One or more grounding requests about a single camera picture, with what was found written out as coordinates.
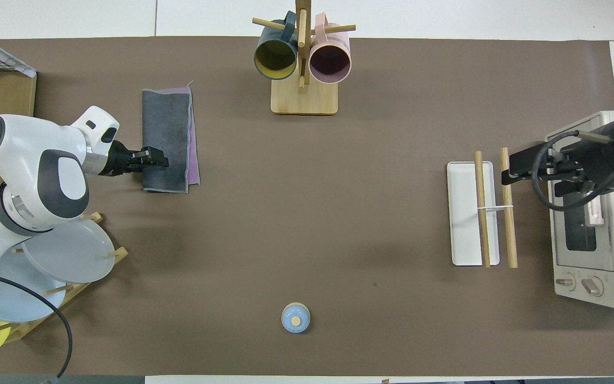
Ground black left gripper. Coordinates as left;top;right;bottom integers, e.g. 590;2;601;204
105;140;170;178

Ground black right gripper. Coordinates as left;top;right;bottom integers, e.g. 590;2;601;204
500;120;614;196

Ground purple and grey towel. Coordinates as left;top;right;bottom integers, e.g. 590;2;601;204
142;80;201;194

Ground white towel rack wooden bars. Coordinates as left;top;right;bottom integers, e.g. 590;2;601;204
446;147;519;269

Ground wooden plate rack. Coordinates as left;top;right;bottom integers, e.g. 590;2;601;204
0;212;130;343

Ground grey plate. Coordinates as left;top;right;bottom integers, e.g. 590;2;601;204
22;218;116;284

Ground brown table mat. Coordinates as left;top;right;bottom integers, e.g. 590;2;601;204
0;36;614;377

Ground wooden shelf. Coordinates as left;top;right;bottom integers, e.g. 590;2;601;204
0;42;37;187

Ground dark teal mug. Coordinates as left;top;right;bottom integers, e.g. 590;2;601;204
254;11;300;81

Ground wooden mug tree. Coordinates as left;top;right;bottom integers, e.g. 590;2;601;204
252;0;357;116

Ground light blue plate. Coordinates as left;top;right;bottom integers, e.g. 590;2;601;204
0;251;67;323

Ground pink mug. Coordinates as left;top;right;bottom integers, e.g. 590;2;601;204
309;13;352;85

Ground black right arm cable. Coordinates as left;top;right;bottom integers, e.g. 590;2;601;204
531;131;614;211

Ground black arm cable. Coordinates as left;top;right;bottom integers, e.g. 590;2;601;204
0;268;73;382
531;131;614;211

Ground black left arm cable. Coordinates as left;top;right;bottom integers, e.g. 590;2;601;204
0;268;73;382

